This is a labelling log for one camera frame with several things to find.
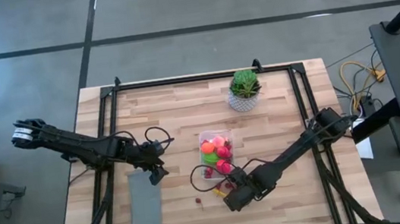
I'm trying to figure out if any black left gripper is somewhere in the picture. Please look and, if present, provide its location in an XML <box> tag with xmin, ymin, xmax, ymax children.
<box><xmin>124</xmin><ymin>138</ymin><xmax>172</xmax><ymax>189</ymax></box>

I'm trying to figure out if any yellow toy banana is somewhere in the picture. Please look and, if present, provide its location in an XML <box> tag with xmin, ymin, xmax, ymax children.
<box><xmin>211</xmin><ymin>187</ymin><xmax>226</xmax><ymax>199</ymax></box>

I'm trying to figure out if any pinkish red round toy fruit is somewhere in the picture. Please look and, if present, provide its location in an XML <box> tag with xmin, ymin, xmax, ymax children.
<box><xmin>215</xmin><ymin>144</ymin><xmax>231</xmax><ymax>160</ymax></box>

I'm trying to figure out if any green toy fruit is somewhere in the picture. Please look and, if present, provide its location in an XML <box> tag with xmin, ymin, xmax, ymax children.
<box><xmin>202</xmin><ymin>151</ymin><xmax>222</xmax><ymax>167</ymax></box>

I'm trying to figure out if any orange toy tangerine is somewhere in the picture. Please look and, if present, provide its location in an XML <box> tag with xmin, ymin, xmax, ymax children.
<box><xmin>199</xmin><ymin>140</ymin><xmax>216</xmax><ymax>156</ymax></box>

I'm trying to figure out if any clear plastic tupperware container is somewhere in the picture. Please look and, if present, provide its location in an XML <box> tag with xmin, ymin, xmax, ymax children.
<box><xmin>197</xmin><ymin>126</ymin><xmax>239</xmax><ymax>182</ymax></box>

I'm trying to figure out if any toy peach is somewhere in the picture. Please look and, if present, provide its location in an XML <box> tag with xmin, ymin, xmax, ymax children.
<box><xmin>211</xmin><ymin>134</ymin><xmax>227</xmax><ymax>149</ymax></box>

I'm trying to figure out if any grey folded cloth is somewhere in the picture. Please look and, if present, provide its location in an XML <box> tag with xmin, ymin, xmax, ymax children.
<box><xmin>124</xmin><ymin>168</ymin><xmax>168</xmax><ymax>224</ymax></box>

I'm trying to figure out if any green succulent in white pot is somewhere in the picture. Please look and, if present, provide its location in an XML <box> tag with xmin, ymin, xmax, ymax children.
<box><xmin>224</xmin><ymin>67</ymin><xmax>266</xmax><ymax>115</ymax></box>

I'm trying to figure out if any white paper sheet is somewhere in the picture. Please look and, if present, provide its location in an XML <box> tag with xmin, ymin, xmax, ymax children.
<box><xmin>351</xmin><ymin>116</ymin><xmax>376</xmax><ymax>162</ymax></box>

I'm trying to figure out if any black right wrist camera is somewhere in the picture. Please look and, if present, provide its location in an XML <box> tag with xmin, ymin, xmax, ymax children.
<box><xmin>229</xmin><ymin>166</ymin><xmax>250</xmax><ymax>186</ymax></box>

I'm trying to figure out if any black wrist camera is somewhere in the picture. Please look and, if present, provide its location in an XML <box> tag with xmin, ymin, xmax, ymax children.
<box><xmin>229</xmin><ymin>166</ymin><xmax>250</xmax><ymax>186</ymax></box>
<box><xmin>148</xmin><ymin>138</ymin><xmax>167</xmax><ymax>156</ymax></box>

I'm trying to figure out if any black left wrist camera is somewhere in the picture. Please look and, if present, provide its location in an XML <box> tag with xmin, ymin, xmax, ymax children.
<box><xmin>148</xmin><ymin>138</ymin><xmax>167</xmax><ymax>156</ymax></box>

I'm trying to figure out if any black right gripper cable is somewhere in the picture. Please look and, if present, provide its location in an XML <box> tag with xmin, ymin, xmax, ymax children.
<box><xmin>188</xmin><ymin>156</ymin><xmax>267</xmax><ymax>195</ymax></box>

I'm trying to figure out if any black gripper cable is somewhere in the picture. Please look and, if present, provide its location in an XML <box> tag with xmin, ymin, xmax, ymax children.
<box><xmin>188</xmin><ymin>156</ymin><xmax>267</xmax><ymax>195</ymax></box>
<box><xmin>110</xmin><ymin>124</ymin><xmax>177</xmax><ymax>156</ymax></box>

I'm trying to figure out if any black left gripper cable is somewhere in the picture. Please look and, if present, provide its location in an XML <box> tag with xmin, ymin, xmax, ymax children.
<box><xmin>110</xmin><ymin>124</ymin><xmax>177</xmax><ymax>156</ymax></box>

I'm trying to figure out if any black aluminium rig frame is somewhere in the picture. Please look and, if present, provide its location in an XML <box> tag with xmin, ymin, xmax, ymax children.
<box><xmin>40</xmin><ymin>46</ymin><xmax>382</xmax><ymax>224</ymax></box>

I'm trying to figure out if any yellow cable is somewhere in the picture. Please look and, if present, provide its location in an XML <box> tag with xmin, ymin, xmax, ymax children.
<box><xmin>338</xmin><ymin>56</ymin><xmax>391</xmax><ymax>110</ymax></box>

